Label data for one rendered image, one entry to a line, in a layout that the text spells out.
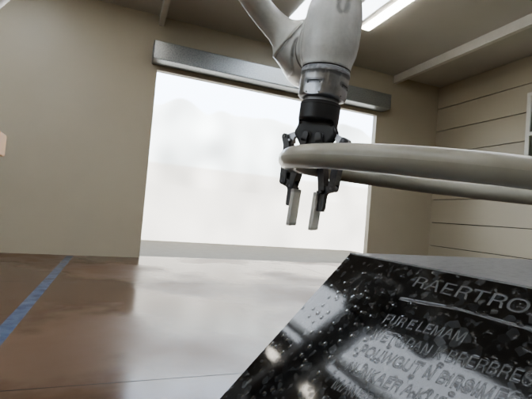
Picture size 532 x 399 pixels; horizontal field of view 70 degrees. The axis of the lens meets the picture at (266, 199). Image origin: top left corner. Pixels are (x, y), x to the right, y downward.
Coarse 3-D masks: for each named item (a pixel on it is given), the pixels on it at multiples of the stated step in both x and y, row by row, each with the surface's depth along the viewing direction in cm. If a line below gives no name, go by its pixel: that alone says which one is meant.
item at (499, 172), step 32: (288, 160) 50; (320, 160) 43; (352, 160) 40; (384, 160) 38; (416, 160) 36; (448, 160) 35; (480, 160) 34; (512, 160) 33; (448, 192) 76; (480, 192) 73; (512, 192) 69
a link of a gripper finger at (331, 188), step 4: (340, 140) 68; (344, 140) 67; (332, 172) 68; (336, 172) 68; (340, 172) 69; (332, 176) 68; (336, 176) 68; (340, 176) 69; (332, 180) 68; (336, 180) 68; (332, 184) 68; (336, 184) 69; (328, 188) 68; (332, 188) 68
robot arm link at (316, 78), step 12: (312, 72) 67; (324, 72) 67; (336, 72) 67; (348, 72) 69; (300, 84) 70; (312, 84) 68; (324, 84) 67; (336, 84) 67; (300, 96) 71; (312, 96) 69; (324, 96) 68; (336, 96) 67
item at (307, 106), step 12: (300, 108) 70; (312, 108) 68; (324, 108) 67; (336, 108) 69; (300, 120) 72; (312, 120) 70; (324, 120) 68; (336, 120) 69; (300, 132) 72; (312, 132) 71; (324, 132) 69; (336, 132) 70
